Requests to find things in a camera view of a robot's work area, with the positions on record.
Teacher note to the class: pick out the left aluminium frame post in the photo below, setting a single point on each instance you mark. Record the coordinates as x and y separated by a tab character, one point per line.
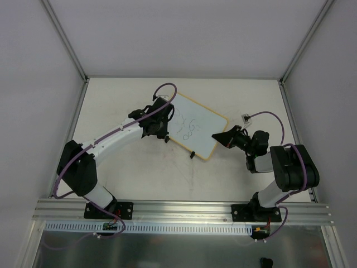
48	8

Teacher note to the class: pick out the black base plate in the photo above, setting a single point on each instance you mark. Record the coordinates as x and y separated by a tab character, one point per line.
123	210
249	213

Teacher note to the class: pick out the white slotted cable duct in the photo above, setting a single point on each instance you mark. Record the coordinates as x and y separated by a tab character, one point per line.
150	228

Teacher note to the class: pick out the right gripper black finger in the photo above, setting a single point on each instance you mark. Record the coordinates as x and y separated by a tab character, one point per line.
223	138
233	131

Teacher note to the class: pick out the right aluminium frame post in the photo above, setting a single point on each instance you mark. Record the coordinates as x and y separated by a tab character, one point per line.
307	38

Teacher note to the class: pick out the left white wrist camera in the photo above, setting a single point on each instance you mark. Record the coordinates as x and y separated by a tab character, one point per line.
165	97

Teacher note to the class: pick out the yellow framed whiteboard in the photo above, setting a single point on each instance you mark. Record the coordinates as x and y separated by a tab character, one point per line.
193	125

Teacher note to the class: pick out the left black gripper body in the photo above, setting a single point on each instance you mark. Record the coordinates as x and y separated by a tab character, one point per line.
163	123

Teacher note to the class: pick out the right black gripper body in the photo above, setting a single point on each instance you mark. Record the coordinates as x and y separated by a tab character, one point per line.
233	138

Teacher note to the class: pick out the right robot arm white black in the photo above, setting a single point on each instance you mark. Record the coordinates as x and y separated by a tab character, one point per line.
291	165

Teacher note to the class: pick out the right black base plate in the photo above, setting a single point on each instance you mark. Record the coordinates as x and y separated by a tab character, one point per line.
249	213

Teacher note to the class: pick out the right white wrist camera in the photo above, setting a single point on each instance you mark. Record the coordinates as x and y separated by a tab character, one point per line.
246	119

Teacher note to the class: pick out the aluminium frame post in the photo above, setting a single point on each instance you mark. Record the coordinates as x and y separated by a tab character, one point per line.
307	38
48	8

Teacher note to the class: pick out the black object at bottom edge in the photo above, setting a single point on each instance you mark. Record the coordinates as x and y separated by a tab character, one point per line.
266	263

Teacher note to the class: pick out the aluminium mounting rail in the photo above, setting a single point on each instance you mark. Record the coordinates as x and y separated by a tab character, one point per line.
153	211

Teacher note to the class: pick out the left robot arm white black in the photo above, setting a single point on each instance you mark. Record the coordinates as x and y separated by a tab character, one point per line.
79	161

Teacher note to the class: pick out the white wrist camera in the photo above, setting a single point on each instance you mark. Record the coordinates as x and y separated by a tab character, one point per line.
246	119
165	97

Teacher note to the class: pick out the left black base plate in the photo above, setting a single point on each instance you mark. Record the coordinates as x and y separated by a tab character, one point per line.
123	210

